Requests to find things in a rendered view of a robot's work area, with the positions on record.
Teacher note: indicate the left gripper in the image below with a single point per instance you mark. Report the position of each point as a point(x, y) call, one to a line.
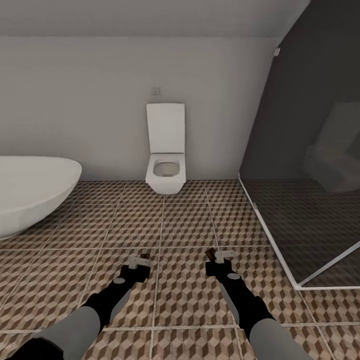
point(139, 274)

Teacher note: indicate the toilet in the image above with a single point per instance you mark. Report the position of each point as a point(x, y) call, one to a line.
point(166, 173)

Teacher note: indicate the bathtub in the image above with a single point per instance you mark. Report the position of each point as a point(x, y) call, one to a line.
point(31, 188)

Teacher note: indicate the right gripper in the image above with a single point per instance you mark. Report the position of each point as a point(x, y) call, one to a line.
point(212, 268)

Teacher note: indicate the mousetrap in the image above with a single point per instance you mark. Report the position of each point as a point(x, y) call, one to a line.
point(211, 254)
point(144, 256)

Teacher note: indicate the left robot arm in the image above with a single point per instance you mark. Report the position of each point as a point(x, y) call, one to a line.
point(71, 337)

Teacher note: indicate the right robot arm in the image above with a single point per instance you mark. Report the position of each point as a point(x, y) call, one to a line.
point(267, 337)

